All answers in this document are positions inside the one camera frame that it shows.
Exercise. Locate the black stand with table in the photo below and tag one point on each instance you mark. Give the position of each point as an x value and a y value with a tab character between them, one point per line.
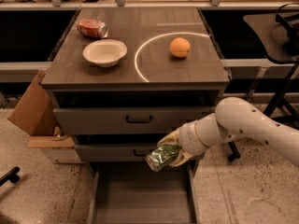
278	33

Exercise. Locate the middle grey drawer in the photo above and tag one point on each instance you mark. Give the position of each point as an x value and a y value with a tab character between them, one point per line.
114	152

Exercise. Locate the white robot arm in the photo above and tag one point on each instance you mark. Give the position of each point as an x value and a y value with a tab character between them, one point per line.
233	119

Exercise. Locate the grey drawer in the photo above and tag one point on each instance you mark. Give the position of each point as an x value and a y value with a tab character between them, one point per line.
114	152
127	120

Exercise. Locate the bottom open drawer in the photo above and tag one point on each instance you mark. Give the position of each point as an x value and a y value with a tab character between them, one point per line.
130	193

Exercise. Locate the orange fruit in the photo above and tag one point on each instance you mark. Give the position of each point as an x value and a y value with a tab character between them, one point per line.
179	47

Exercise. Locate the red soda can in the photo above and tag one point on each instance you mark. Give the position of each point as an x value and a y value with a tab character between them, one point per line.
93	28

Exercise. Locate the brown cardboard box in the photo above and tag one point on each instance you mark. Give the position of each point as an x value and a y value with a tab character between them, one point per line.
34	115

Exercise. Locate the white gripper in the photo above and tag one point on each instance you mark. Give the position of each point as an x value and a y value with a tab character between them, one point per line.
187	138

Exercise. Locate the black chair leg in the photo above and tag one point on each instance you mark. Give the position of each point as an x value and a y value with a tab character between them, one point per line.
11	176

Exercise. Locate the green soda can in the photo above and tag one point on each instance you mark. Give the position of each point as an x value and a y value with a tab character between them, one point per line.
162	156

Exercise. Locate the grey drawer cabinet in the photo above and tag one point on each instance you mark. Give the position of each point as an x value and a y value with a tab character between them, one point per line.
147	76

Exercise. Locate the white paper bowl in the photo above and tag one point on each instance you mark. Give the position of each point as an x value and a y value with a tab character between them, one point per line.
105	53

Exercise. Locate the top grey drawer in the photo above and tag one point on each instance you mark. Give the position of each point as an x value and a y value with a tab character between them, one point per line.
127	120

